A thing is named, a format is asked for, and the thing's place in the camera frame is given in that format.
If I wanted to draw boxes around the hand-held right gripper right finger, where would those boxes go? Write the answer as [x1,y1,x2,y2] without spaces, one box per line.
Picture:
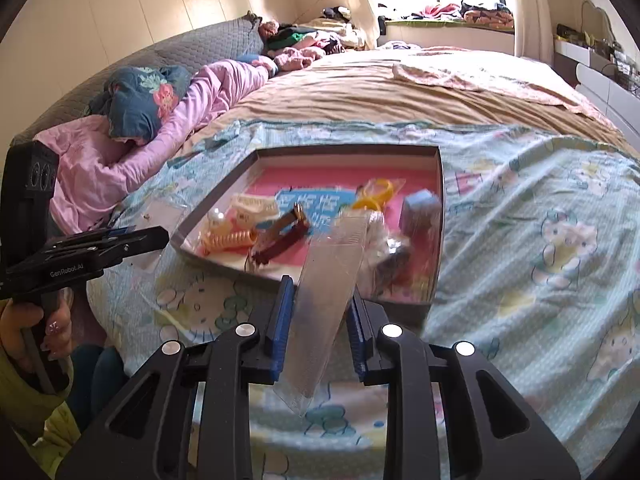
[347,297,581,480]

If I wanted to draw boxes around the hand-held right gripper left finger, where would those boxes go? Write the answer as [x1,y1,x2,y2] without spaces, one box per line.
[55,276,296,480]

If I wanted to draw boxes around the clear plastic bag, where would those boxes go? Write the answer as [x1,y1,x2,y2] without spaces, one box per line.
[142,195,193,241]
[272,212,373,417]

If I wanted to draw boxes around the orange spiral hair tie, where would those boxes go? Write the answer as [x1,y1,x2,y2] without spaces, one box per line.
[200,220,261,261]

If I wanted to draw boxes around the shallow cardboard box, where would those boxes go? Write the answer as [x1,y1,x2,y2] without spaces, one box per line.
[169,144,445,328]

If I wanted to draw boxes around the bagged yellow hoop earrings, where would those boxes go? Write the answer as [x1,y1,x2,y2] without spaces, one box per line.
[350,176,401,213]

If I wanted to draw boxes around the person's left forearm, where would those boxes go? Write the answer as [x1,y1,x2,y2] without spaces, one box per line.
[0,345,83,478]

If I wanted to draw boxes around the dark jewelry in clear bag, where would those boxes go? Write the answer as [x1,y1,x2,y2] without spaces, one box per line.
[362,240,431,306]

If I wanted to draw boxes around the person's left hand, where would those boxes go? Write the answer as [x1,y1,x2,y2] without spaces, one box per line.
[0,300,73,361]

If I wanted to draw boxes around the flat clear plastic bag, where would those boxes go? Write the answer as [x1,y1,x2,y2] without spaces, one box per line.
[142,195,193,241]

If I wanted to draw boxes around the pink quilt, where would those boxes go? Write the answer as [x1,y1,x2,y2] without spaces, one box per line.
[32,59,273,236]

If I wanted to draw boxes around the brown hair clip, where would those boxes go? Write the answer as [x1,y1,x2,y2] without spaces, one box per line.
[250,202,313,267]

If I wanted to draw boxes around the white hair claw clip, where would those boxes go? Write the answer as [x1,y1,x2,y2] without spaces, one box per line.
[231,194,278,223]

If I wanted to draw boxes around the blue floral pillow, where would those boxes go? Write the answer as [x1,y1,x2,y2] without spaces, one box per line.
[90,65,193,146]

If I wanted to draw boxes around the person's teal pants leg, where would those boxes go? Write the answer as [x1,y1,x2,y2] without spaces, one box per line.
[67,344,126,433]

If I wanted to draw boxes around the pink book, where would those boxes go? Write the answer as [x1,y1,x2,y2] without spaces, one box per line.
[220,165,441,286]

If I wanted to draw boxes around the small light blue box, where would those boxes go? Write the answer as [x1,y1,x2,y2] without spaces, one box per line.
[402,190,443,241]

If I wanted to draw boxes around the cartoon cat print blanket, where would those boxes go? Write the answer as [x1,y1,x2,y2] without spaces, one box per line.
[87,120,640,480]

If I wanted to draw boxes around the grey quilted headboard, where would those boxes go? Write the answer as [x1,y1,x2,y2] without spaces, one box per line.
[10,15,266,151]

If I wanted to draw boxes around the tan bed sheet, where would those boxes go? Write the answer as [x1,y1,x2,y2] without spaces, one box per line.
[180,47,626,156]

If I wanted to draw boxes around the pile of clothes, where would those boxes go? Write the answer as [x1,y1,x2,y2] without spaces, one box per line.
[262,6,376,68]

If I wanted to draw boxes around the window seat ledge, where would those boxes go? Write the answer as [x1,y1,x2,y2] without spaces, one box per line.
[385,20,516,54]

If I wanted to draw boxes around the cream curtain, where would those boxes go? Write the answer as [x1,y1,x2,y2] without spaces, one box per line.
[507,0,551,58]
[345,0,386,51]

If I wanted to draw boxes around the clothes on window seat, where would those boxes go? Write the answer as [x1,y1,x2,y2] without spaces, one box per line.
[377,2,516,26]

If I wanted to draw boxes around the white dresser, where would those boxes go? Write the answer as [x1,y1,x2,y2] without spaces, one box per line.
[552,35,640,136]

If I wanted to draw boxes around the wavy edged mirror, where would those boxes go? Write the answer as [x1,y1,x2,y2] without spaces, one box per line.
[580,0,616,41]

